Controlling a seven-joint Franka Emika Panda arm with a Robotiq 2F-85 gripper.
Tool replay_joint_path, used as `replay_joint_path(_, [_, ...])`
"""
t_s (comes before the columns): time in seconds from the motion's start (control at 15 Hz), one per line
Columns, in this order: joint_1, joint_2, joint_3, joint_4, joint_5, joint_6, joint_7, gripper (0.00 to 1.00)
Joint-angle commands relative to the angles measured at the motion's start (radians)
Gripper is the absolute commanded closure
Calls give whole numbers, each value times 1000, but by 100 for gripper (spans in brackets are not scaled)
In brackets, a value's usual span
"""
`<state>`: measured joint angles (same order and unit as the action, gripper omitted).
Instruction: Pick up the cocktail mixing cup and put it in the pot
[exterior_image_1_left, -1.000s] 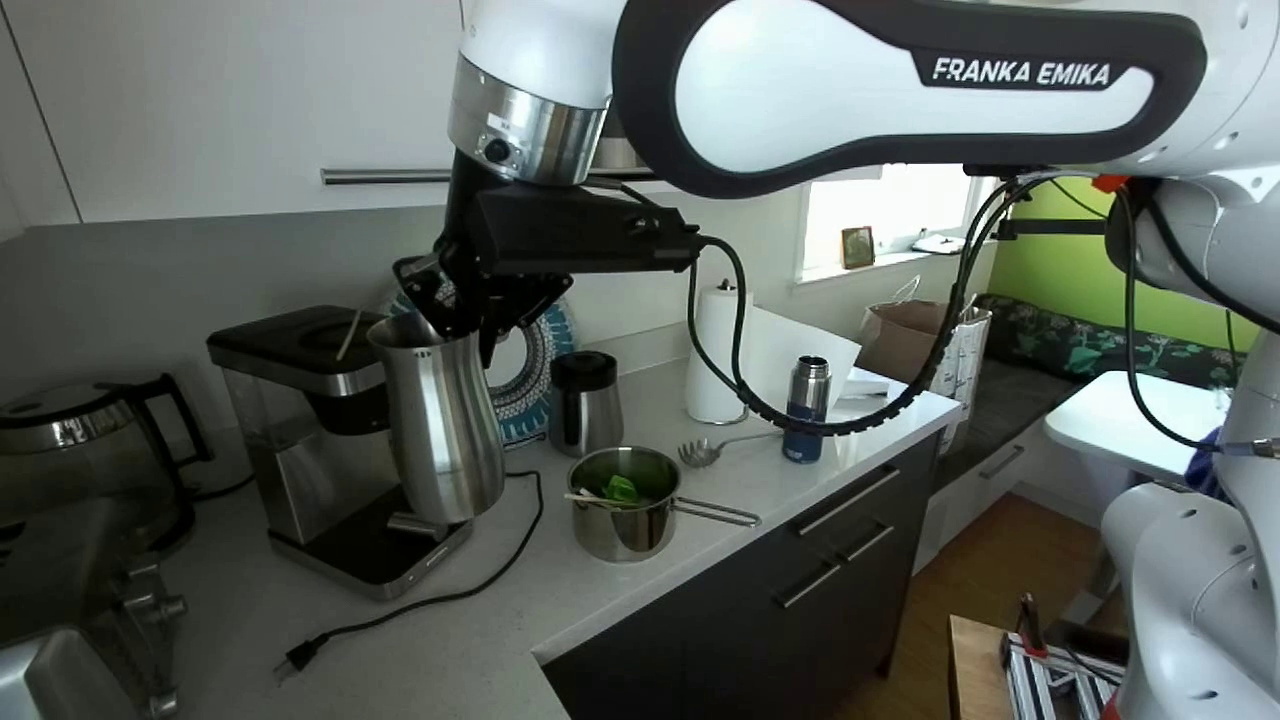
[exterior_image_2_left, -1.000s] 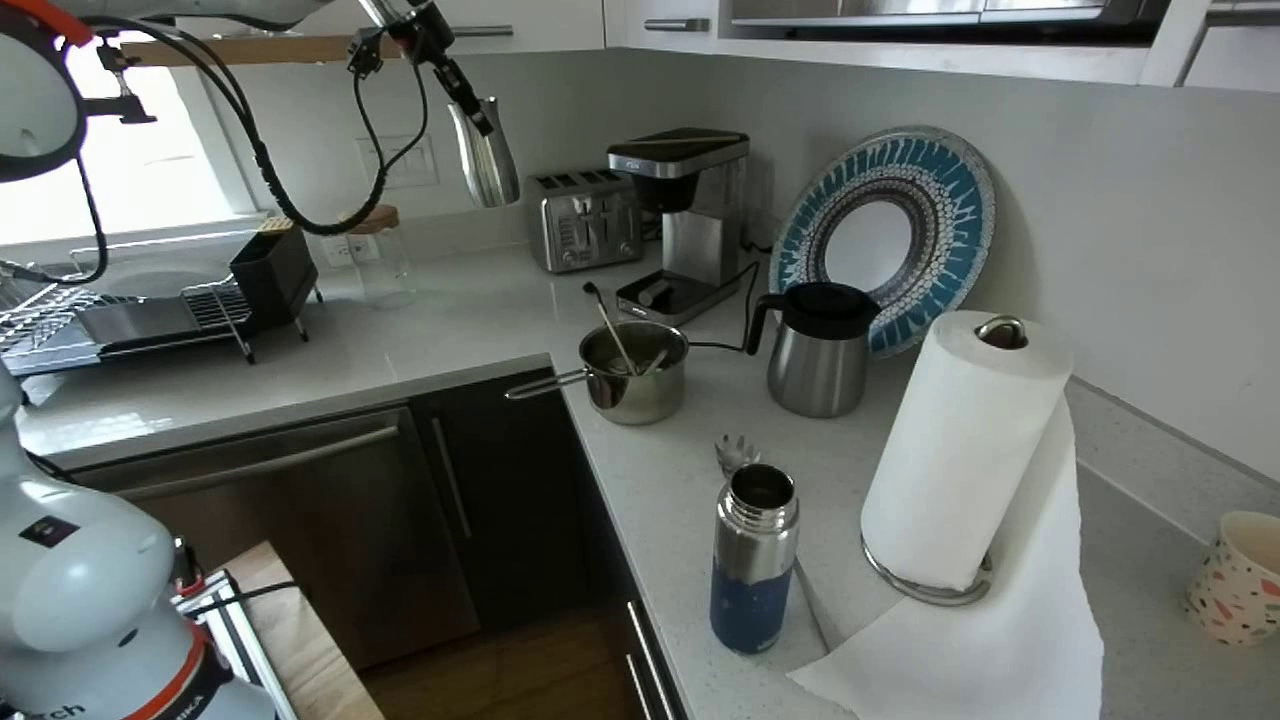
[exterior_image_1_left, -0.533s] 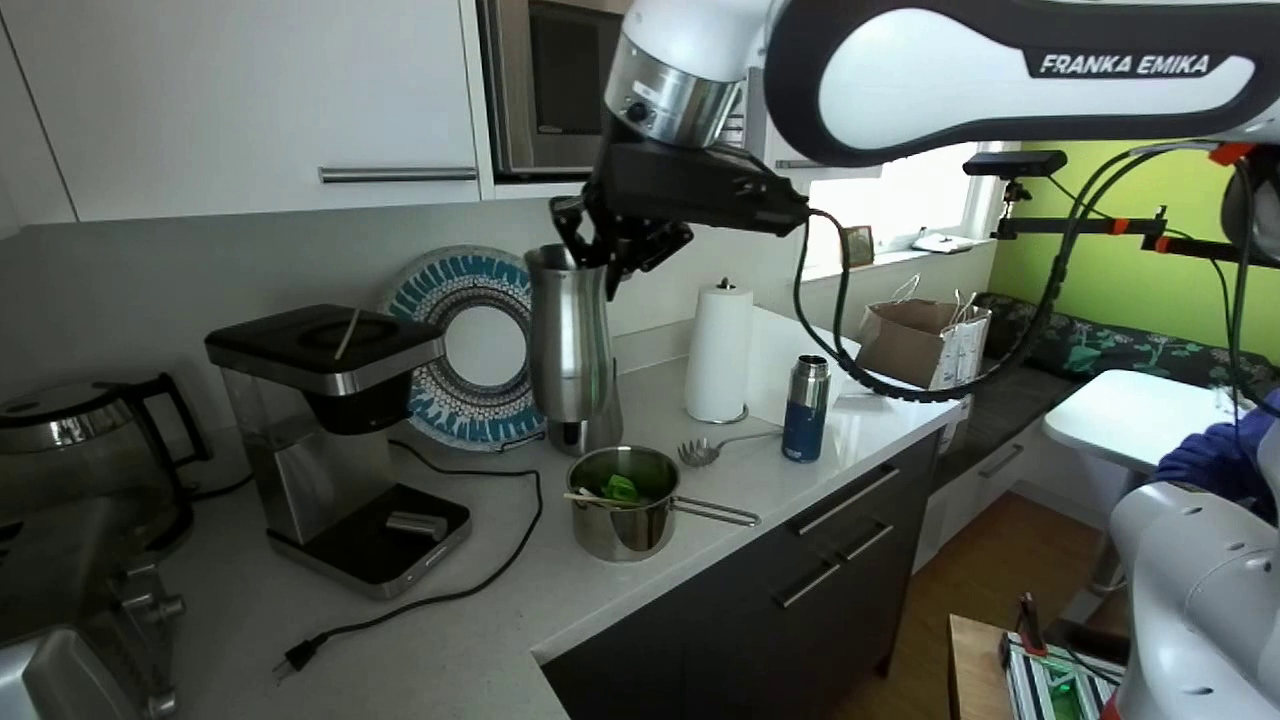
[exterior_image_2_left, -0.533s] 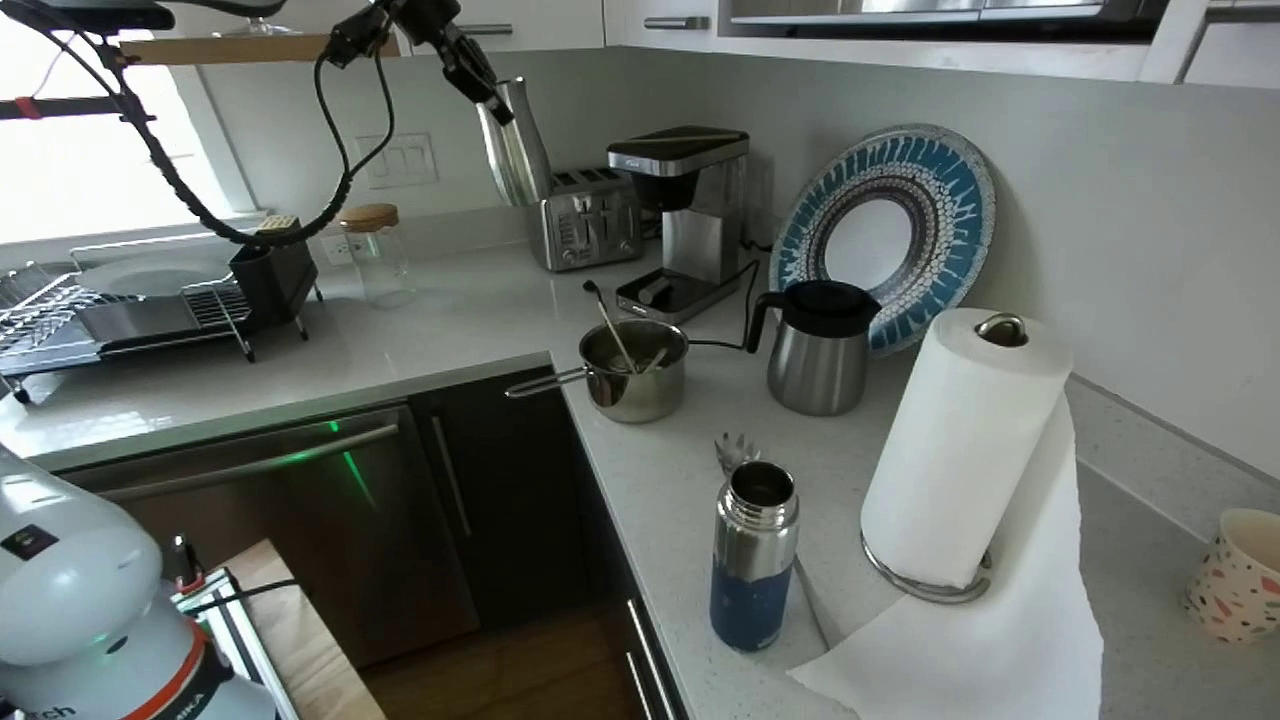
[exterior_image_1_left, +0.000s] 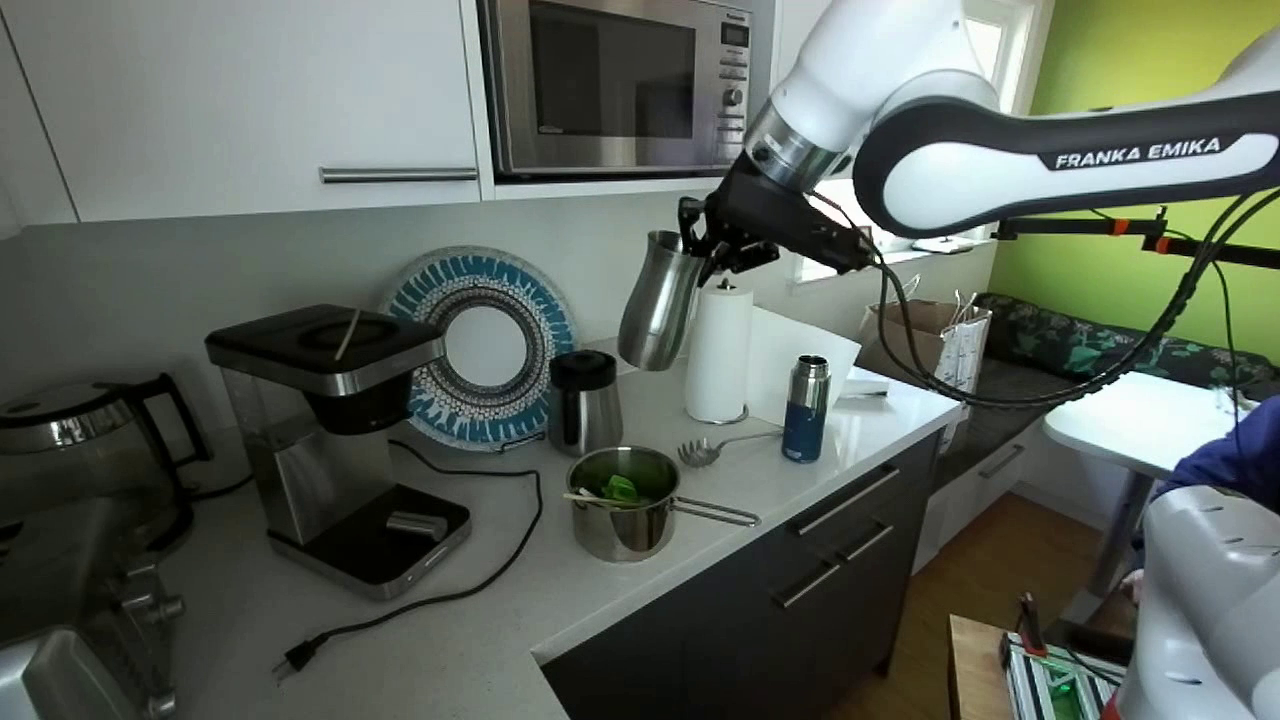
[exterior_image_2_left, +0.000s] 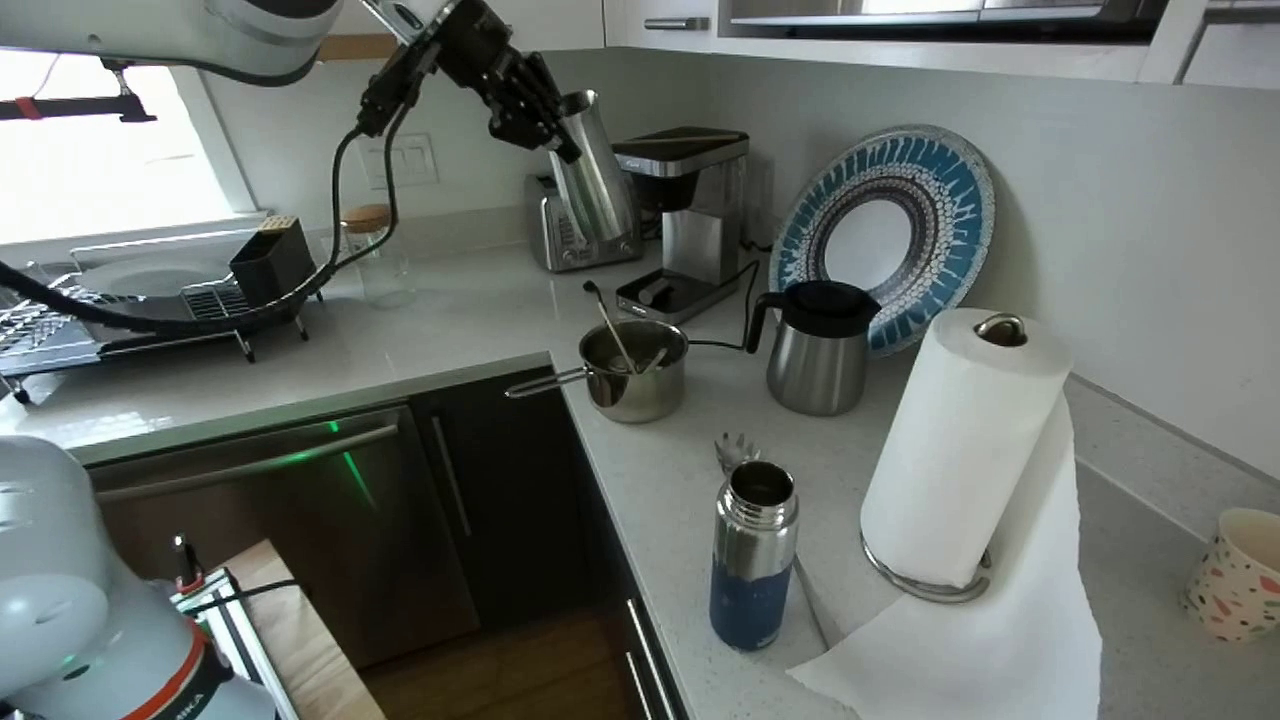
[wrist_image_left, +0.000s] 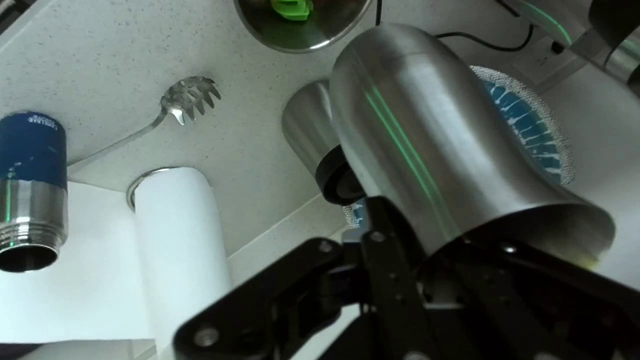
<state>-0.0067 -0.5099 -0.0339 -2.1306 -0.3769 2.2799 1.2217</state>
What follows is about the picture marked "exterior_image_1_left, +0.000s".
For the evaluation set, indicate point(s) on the dark patterned bench cushion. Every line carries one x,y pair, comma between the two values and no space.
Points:
1104,343

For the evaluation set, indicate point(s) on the pale bench cabinet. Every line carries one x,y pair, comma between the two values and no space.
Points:
973,515

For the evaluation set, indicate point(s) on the white paper towel roll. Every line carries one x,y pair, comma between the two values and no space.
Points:
721,363

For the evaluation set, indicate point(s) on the white paper bag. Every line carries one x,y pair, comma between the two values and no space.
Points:
964,352

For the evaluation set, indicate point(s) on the small metal strainer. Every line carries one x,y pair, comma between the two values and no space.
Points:
697,453

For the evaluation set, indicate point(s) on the blue sleeved forearm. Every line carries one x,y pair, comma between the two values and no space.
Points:
1234,463

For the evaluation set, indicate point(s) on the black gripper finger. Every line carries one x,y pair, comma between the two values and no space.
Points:
695,225
740,260

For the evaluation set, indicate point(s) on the steel built-in microwave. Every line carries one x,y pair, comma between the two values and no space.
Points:
620,85

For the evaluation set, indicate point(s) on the steel cocktail mixing cup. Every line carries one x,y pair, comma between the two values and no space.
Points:
659,314

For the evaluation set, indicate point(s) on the wide white wall cabinet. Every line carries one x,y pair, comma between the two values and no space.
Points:
243,94

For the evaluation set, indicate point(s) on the white table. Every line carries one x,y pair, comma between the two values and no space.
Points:
1146,422

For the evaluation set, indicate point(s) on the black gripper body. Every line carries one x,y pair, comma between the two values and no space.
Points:
787,217

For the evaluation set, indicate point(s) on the green item in pot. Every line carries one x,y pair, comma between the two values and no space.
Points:
619,486

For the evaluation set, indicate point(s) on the blue and steel bottle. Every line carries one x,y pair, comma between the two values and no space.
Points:
806,422

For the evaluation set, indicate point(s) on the dark base cabinet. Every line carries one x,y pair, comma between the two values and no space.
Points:
721,627

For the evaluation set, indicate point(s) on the steel kitchen appliance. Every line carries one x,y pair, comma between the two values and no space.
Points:
60,627

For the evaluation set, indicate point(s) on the wooden crate with green items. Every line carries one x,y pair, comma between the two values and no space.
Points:
1033,673

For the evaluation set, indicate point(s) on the blue white decorative plate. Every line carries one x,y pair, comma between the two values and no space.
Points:
525,301

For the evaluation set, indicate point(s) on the black boom orange clamps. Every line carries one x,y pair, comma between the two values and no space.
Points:
1064,228

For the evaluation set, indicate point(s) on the black steel coffee maker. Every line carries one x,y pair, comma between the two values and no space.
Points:
323,441

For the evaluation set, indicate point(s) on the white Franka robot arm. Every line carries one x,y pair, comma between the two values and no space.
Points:
920,54

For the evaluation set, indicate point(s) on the cardboard box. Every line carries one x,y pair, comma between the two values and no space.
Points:
920,334

